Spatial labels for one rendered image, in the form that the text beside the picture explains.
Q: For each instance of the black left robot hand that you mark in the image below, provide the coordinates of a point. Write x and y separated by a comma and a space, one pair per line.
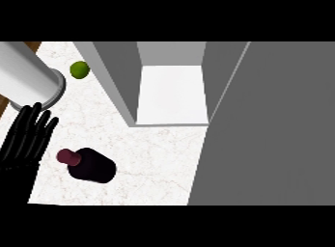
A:
22, 138

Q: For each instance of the dark wine bottle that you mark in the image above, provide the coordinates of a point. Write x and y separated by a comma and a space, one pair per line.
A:
92, 166

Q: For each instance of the grey open cabinet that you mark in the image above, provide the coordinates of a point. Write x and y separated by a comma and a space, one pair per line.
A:
164, 87

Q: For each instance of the grey cabinet door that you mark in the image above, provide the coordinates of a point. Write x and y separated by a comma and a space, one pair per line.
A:
279, 125

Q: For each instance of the white cylindrical container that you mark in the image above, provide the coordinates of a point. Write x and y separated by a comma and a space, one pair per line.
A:
19, 75

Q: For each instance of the green lime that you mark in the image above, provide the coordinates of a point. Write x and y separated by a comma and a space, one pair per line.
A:
78, 69

